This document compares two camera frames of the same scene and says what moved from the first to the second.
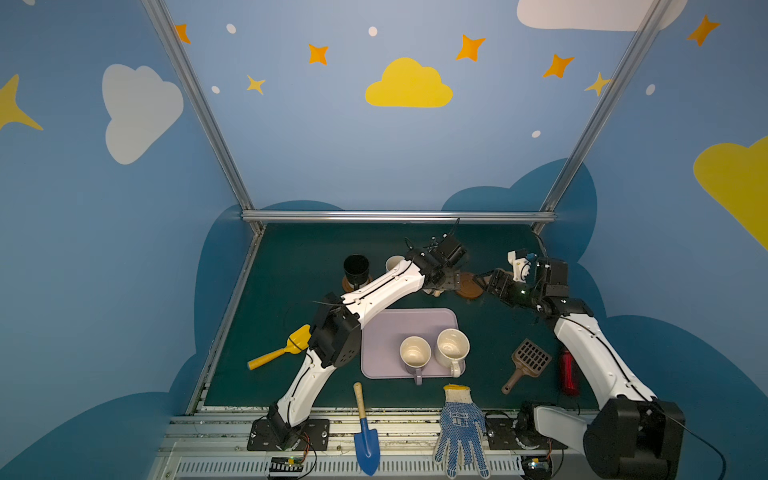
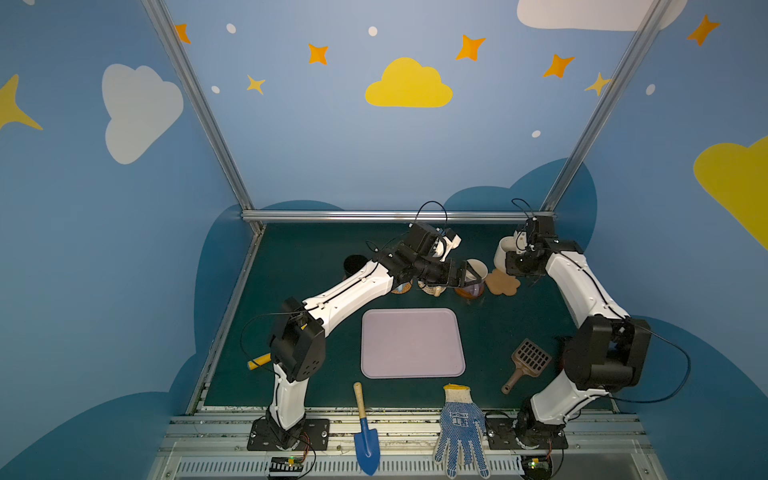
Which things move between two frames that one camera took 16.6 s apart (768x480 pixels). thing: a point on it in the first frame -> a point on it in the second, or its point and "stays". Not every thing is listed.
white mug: x=452 y=346 -> x=506 y=244
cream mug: x=415 y=352 -> x=476 y=275
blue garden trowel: x=366 y=443 stays
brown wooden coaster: x=469 y=288 stays
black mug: x=356 y=269 stays
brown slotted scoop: x=529 y=360 stays
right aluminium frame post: x=653 y=15 stays
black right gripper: x=500 y=285 -> x=517 y=263
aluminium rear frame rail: x=398 y=214 stays
